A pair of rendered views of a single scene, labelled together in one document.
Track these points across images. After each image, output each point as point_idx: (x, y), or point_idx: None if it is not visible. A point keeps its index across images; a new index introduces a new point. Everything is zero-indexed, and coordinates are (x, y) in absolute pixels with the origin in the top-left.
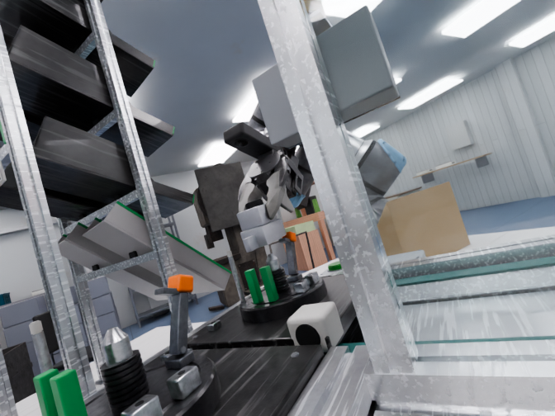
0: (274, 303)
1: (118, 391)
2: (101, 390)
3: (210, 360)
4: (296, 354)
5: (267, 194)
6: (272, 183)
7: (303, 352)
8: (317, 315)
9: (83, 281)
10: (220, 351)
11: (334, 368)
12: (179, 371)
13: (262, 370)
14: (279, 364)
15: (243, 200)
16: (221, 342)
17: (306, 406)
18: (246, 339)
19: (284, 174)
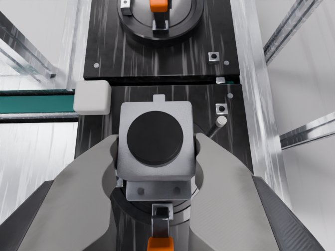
0: None
1: None
2: (203, 6)
3: (137, 33)
4: (94, 64)
5: (110, 161)
6: (77, 195)
7: (91, 68)
8: (79, 82)
9: None
10: (168, 71)
11: (75, 67)
12: (127, 2)
13: (112, 52)
14: (103, 57)
15: (224, 167)
16: (181, 85)
17: (81, 42)
18: (154, 86)
19: (0, 226)
